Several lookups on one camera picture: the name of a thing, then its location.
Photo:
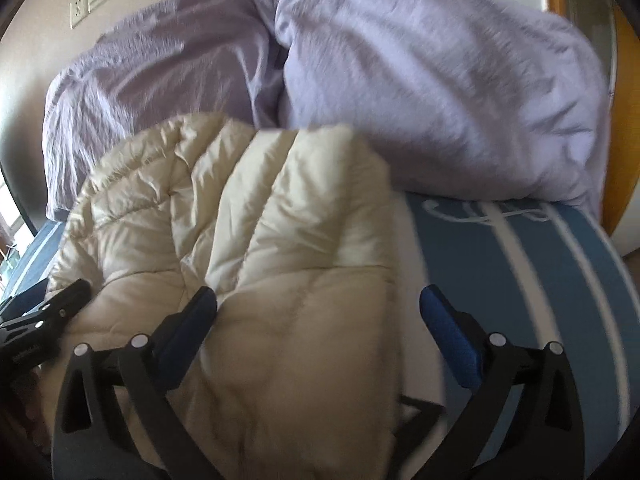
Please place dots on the lavender pillow right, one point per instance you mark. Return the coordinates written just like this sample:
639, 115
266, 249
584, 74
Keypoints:
430, 85

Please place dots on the cream puffer jacket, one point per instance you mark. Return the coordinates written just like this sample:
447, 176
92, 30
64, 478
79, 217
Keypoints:
250, 260

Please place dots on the blue white striped bed sheet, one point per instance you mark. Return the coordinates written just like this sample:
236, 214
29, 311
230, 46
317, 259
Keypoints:
520, 280

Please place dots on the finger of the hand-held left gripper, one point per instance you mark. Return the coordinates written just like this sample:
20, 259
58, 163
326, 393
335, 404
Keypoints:
60, 305

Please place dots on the lilac pillow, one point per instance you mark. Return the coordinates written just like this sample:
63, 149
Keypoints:
160, 85

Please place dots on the white wall socket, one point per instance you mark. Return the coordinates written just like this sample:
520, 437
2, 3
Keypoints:
79, 13

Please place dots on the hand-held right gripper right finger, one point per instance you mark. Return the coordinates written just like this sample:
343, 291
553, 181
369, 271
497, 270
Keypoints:
450, 336

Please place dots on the wooden door frame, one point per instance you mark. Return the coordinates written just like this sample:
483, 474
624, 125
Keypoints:
615, 90

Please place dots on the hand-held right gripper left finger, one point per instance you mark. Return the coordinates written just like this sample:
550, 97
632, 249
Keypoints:
181, 334

